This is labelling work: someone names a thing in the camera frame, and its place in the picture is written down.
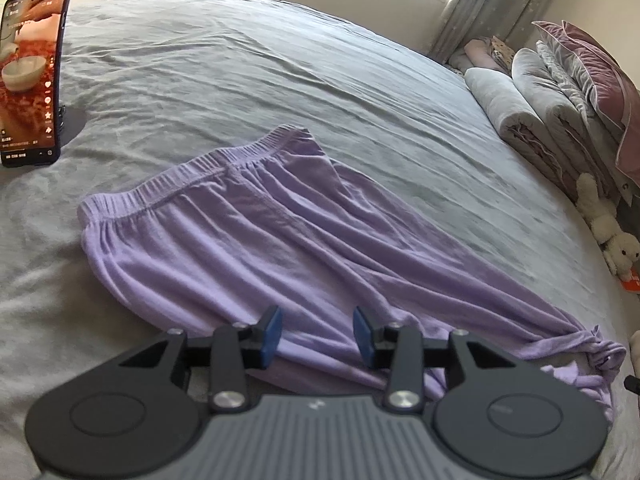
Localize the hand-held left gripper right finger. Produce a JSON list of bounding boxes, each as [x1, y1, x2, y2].
[[352, 306, 519, 412]]

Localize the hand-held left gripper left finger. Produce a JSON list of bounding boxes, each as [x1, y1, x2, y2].
[[119, 305, 283, 413]]

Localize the purple pants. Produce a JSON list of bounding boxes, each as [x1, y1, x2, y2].
[[77, 125, 628, 426]]

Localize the pile of pink clothes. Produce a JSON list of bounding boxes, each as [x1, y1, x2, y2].
[[449, 35, 517, 79]]

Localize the white plush toy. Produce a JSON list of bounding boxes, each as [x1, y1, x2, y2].
[[575, 172, 640, 277]]

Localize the folded grey quilt pink trim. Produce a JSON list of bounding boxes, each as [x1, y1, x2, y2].
[[511, 47, 621, 203], [464, 66, 588, 197]]

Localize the bed with grey sheet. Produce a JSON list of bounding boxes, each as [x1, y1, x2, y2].
[[0, 0, 640, 480]]

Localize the black phone stand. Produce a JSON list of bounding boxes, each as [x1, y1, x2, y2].
[[57, 104, 92, 147]]

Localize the mauve pillow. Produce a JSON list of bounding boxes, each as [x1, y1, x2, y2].
[[531, 20, 640, 187]]

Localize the black smartphone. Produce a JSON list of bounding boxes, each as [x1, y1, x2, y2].
[[0, 0, 73, 168]]

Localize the grey patterned curtain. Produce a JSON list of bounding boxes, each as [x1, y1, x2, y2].
[[430, 0, 566, 66]]

